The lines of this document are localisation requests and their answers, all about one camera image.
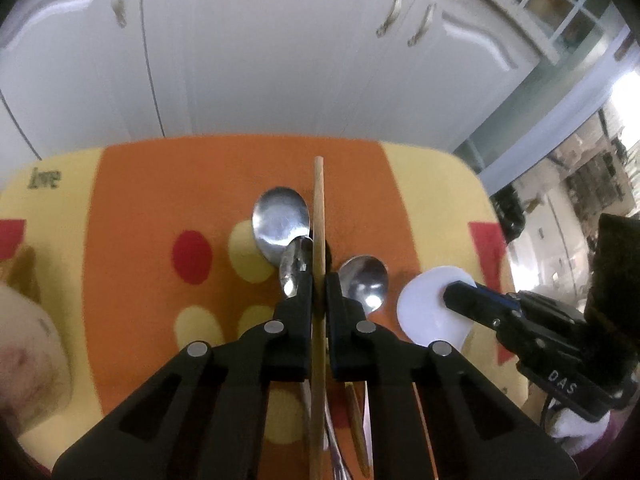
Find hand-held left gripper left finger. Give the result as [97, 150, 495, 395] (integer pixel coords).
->
[51, 255, 314, 480]

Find large steel spoon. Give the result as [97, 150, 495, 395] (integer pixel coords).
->
[251, 186, 315, 297]

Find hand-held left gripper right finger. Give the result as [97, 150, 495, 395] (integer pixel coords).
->
[326, 272, 576, 480]

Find small steel spoon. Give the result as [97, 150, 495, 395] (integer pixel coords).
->
[338, 255, 389, 317]

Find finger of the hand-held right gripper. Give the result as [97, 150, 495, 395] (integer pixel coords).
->
[442, 280, 527, 332]
[475, 284, 522, 308]

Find white framed glass door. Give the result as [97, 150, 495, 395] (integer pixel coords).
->
[480, 0, 622, 63]

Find steel fork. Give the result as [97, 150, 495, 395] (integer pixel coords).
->
[322, 395, 351, 480]

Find orange yellow checkered cloth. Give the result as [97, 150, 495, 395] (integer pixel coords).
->
[0, 134, 532, 480]

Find white plastic spoon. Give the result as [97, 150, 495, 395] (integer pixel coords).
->
[396, 266, 477, 347]

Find person's right hand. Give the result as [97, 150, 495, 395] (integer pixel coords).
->
[545, 400, 612, 455]

